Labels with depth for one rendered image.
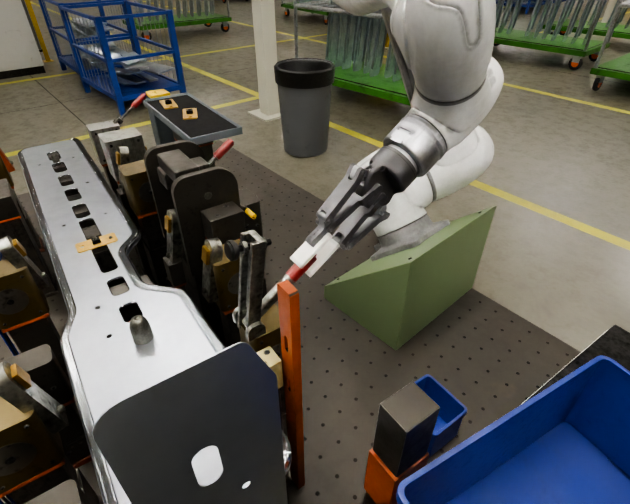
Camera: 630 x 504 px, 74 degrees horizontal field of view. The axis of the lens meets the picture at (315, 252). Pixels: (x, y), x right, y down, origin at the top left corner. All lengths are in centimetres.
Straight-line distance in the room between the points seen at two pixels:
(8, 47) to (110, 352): 692
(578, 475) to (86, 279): 86
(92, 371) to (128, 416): 49
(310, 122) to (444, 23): 314
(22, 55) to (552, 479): 748
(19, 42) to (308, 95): 489
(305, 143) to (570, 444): 334
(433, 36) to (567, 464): 54
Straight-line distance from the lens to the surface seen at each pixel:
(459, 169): 121
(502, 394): 111
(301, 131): 370
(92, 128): 157
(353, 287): 111
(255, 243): 57
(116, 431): 28
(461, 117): 69
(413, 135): 68
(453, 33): 58
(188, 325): 78
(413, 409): 42
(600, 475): 66
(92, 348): 80
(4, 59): 756
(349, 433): 98
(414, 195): 116
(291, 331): 55
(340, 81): 509
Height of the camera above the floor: 154
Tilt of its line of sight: 37 degrees down
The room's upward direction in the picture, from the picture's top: straight up
